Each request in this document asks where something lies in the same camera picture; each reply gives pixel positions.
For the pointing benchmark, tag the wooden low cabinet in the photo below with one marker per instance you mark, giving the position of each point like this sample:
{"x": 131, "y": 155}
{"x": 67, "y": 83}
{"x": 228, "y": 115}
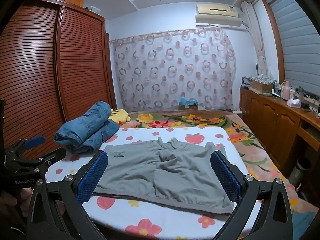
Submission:
{"x": 267, "y": 115}

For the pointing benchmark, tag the grey pants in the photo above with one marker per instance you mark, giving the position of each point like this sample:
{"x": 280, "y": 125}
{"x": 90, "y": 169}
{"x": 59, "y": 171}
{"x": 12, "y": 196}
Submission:
{"x": 155, "y": 175}

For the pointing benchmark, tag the grey window blind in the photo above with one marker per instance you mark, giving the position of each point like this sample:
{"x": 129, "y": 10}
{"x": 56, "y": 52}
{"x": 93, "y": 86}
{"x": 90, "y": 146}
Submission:
{"x": 297, "y": 42}

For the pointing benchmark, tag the person's left hand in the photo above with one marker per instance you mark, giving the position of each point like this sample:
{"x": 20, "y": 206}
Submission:
{"x": 21, "y": 197}

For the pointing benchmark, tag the beige tied curtain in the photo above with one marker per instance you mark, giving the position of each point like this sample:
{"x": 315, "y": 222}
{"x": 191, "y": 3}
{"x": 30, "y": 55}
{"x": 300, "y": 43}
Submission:
{"x": 257, "y": 47}

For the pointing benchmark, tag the white tissue box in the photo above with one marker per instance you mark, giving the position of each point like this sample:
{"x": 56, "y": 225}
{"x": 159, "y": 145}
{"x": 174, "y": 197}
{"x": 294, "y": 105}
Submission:
{"x": 294, "y": 103}

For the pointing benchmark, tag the wooden louvred wardrobe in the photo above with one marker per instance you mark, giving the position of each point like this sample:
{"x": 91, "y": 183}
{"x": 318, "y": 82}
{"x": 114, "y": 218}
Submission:
{"x": 32, "y": 67}

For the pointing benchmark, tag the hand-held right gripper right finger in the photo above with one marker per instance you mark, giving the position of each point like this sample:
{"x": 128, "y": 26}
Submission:
{"x": 225, "y": 178}

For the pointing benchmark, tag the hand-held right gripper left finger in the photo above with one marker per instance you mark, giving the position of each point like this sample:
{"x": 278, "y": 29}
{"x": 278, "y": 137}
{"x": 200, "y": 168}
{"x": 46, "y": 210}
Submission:
{"x": 92, "y": 178}

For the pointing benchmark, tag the small white box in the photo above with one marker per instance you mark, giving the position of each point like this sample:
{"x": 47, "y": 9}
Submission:
{"x": 95, "y": 9}

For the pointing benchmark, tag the wall air conditioner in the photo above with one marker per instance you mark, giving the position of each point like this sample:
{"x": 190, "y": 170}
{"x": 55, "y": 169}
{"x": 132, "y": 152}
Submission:
{"x": 217, "y": 13}

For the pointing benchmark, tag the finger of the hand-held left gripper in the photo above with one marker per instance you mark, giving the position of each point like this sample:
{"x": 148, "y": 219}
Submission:
{"x": 35, "y": 141}
{"x": 53, "y": 155}

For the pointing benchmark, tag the grey trash bin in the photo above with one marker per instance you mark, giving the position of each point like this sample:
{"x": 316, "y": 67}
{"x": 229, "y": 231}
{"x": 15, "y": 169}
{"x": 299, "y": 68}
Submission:
{"x": 300, "y": 172}

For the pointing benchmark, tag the floral blanket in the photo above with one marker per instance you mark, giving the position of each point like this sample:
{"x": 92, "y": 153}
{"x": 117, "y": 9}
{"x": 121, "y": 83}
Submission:
{"x": 240, "y": 135}

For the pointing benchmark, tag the blue toy box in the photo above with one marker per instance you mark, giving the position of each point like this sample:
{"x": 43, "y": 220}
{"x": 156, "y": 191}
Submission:
{"x": 188, "y": 103}

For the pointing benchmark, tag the yellow plush toy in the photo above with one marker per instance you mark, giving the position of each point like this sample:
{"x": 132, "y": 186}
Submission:
{"x": 120, "y": 116}

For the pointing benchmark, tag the cardboard box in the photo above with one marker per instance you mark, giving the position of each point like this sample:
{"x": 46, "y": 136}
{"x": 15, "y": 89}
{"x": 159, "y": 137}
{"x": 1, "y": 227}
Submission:
{"x": 260, "y": 86}

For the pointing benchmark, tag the strawberry print bed sheet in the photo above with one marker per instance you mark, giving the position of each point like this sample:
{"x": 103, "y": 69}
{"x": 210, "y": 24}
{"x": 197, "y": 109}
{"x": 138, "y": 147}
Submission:
{"x": 140, "y": 135}

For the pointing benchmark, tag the folded blue jeans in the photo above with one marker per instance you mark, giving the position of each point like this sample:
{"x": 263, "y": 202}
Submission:
{"x": 86, "y": 127}

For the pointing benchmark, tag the circle pattern sheer curtain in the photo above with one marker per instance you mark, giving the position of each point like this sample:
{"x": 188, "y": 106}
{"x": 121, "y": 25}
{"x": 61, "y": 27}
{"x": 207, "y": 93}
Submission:
{"x": 175, "y": 70}

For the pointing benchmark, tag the pink thermos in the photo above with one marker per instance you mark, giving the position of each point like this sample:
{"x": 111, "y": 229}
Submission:
{"x": 285, "y": 91}

